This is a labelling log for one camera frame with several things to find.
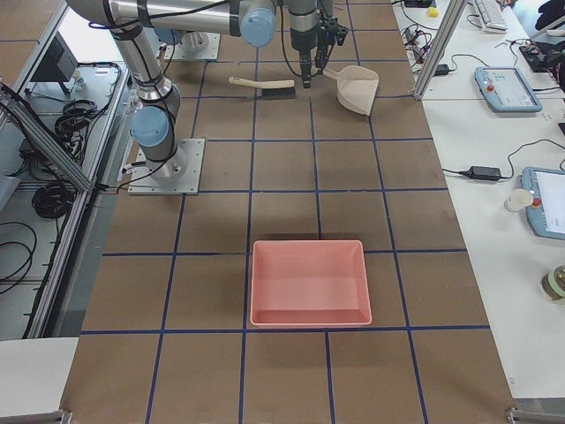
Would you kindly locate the white hand brush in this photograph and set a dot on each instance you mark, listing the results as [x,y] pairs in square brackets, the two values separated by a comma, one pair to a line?
[269,90]

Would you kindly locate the aluminium frame post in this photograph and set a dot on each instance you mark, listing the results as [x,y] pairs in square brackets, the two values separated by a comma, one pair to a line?
[441,39]

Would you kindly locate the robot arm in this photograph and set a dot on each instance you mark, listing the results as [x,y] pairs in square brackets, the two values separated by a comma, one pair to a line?
[326,7]
[253,21]

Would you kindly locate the white paper cup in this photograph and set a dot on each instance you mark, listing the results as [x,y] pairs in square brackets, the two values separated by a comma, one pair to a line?
[518,199]

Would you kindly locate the pink plastic bin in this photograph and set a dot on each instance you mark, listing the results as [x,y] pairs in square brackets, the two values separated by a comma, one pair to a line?
[306,284]

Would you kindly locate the blue teach pendant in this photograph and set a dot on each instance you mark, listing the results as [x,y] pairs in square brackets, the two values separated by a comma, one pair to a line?
[506,90]
[546,213]

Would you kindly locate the white keyboard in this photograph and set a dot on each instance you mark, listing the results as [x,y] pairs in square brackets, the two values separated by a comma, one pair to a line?
[490,16]

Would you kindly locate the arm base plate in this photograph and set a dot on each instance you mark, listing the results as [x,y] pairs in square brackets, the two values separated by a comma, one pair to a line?
[179,175]
[195,47]

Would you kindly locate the black power brick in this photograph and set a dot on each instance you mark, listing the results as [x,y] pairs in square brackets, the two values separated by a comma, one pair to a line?
[484,173]

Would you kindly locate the tape roll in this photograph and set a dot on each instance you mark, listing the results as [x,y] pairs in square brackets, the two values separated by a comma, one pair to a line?
[553,283]

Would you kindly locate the yellow sponge on desk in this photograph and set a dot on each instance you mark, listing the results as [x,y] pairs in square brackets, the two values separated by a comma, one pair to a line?
[432,12]

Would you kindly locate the white plastic dustpan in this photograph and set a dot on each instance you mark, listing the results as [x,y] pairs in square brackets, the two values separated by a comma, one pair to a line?
[356,87]

